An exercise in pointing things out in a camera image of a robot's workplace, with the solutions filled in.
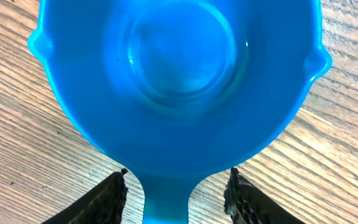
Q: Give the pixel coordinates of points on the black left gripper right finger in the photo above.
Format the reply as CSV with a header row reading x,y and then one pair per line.
x,y
246,204

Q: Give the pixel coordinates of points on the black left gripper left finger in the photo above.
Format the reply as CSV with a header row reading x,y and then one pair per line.
x,y
103,204

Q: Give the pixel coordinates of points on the blue plastic measuring scoop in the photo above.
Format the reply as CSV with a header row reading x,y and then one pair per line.
x,y
177,90

